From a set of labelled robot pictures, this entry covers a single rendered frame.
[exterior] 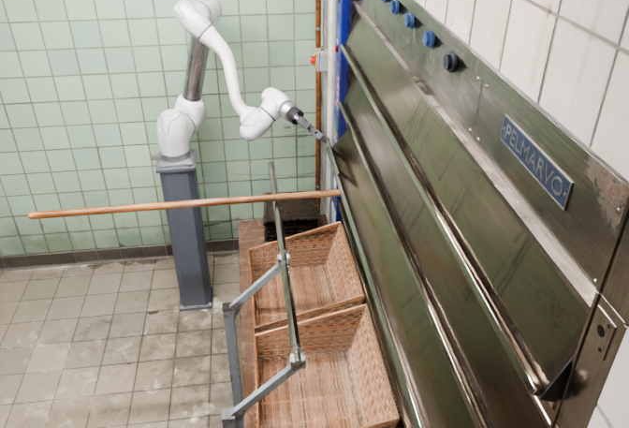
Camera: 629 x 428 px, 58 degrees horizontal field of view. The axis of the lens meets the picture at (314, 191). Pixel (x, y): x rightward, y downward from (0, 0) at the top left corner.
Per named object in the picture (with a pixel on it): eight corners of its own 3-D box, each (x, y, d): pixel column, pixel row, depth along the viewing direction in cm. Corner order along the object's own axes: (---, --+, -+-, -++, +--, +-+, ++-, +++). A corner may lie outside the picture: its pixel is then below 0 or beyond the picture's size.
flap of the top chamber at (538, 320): (349, 50, 241) (366, 5, 232) (552, 400, 90) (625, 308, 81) (340, 48, 240) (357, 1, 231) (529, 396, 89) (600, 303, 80)
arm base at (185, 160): (153, 153, 312) (152, 143, 309) (194, 150, 314) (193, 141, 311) (150, 169, 297) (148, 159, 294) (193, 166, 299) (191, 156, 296)
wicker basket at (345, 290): (341, 262, 297) (342, 219, 283) (364, 343, 250) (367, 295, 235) (247, 272, 291) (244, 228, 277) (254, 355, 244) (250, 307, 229)
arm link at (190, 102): (166, 133, 311) (182, 117, 329) (193, 142, 310) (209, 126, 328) (182, -5, 268) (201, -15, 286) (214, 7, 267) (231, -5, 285)
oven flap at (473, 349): (347, 107, 255) (363, 66, 246) (521, 492, 104) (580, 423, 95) (338, 104, 254) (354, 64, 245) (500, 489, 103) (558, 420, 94)
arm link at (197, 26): (208, 25, 260) (219, 17, 271) (178, -5, 256) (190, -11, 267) (192, 44, 266) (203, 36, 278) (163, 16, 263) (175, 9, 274)
